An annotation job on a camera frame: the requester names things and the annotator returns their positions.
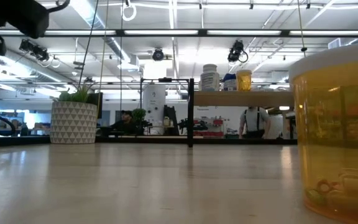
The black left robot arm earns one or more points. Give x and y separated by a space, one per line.
11 15

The black background rack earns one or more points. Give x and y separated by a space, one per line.
163 80

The black aluminium frame rail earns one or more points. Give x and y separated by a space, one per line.
11 141

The clear bottle blue cap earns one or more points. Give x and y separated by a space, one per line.
229 82

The white cylindrical tank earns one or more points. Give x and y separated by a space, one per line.
154 101

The amber pill bottle white cap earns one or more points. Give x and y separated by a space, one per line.
243 81
334 140

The black ceiling spotlight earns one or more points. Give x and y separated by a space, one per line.
236 51
158 54
33 49

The green plant white patterned pot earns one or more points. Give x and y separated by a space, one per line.
73 123

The wooden shelf black metal frame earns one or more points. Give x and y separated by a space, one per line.
244 99

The small background plant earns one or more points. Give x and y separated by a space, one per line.
139 115

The red white background equipment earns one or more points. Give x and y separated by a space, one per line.
211 126

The person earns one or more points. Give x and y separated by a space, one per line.
124 123
255 119

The black overhead frame beam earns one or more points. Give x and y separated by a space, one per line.
120 32

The white medicine bottle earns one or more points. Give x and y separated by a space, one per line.
210 79

